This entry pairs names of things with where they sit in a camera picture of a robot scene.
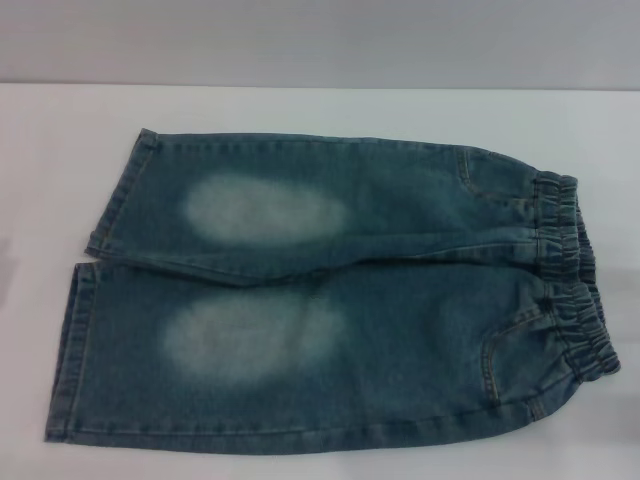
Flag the blue denim shorts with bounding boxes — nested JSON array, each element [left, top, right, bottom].
[[43, 128, 624, 459]]

